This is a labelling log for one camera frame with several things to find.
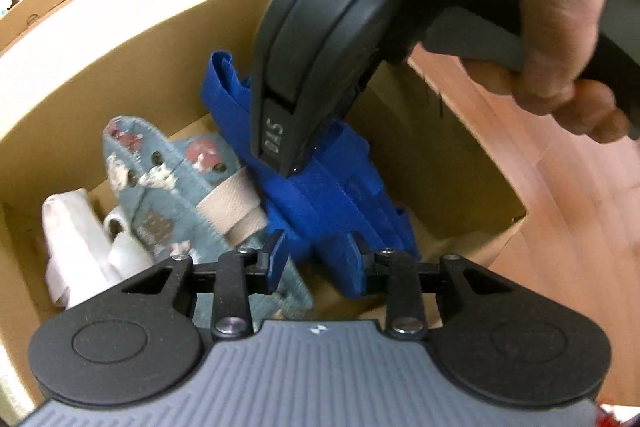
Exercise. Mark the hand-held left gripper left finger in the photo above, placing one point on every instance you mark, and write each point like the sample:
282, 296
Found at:
277, 259

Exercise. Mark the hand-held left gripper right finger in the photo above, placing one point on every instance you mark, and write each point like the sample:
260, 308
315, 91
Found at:
354, 263

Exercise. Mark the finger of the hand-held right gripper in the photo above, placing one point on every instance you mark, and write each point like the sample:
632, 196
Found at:
325, 127

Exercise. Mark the blue shopping bag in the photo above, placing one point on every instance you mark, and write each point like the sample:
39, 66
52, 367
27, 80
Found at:
325, 202

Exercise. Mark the cardboard box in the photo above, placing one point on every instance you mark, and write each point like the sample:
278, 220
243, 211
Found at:
125, 47

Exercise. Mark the blue grey patterned cloth bag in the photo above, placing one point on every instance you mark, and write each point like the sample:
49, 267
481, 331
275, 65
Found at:
165, 187

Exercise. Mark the person's right hand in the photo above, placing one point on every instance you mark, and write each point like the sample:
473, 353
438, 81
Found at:
560, 32

